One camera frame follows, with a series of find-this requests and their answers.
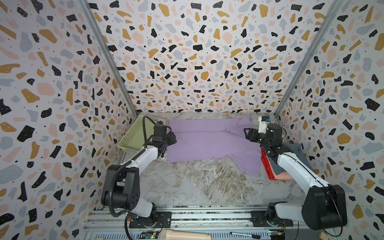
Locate lilac t-shirt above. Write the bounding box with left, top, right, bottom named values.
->
left=167, top=116, right=262, bottom=177

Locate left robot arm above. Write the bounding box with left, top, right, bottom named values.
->
left=101, top=121, right=177, bottom=228

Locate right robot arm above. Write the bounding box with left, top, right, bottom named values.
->
left=244, top=121, right=348, bottom=231

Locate red folded t-shirt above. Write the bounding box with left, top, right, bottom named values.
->
left=261, top=149, right=276, bottom=180

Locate light green plastic basket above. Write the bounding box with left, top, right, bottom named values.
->
left=118, top=115, right=145, bottom=153

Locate pink folded t-shirt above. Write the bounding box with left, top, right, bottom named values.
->
left=269, top=164, right=293, bottom=180

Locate beige cylinder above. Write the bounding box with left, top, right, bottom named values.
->
left=158, top=230, right=212, bottom=240

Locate small wooden block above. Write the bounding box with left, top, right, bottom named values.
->
left=319, top=232, right=330, bottom=240

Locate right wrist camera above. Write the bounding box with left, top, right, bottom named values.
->
left=258, top=116, right=270, bottom=134

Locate black corrugated cable conduit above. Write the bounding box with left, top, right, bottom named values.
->
left=108, top=115, right=157, bottom=240

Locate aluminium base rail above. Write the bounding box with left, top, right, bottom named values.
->
left=80, top=205, right=326, bottom=240

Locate aluminium corner post right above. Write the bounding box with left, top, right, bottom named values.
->
left=274, top=0, right=344, bottom=117

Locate aluminium corner post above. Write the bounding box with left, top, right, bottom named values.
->
left=274, top=0, right=344, bottom=117
left=77, top=0, right=138, bottom=118

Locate aluminium corner post left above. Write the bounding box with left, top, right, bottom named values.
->
left=77, top=0, right=138, bottom=118

